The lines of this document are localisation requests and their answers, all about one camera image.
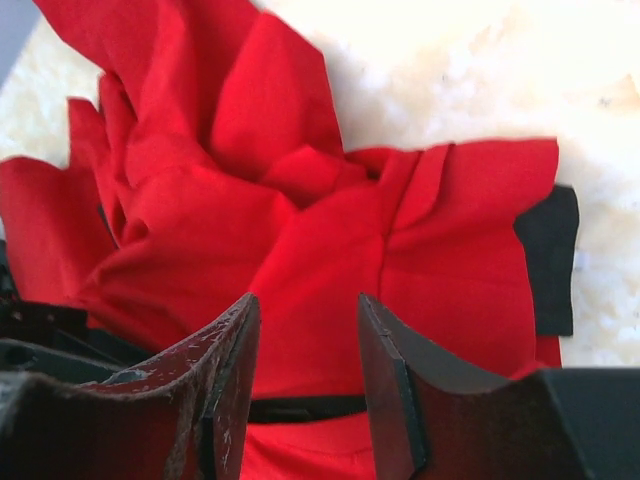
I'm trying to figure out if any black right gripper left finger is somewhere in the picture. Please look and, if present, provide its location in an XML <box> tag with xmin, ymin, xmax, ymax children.
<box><xmin>1</xmin><ymin>294</ymin><xmax>260</xmax><ymax>479</ymax></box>

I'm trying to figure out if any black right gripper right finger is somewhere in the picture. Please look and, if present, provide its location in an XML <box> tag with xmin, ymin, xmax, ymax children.
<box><xmin>358</xmin><ymin>295</ymin><xmax>639</xmax><ymax>479</ymax></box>

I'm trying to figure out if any red jacket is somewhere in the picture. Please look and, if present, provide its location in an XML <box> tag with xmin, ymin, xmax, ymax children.
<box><xmin>0</xmin><ymin>0</ymin><xmax>581</xmax><ymax>480</ymax></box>

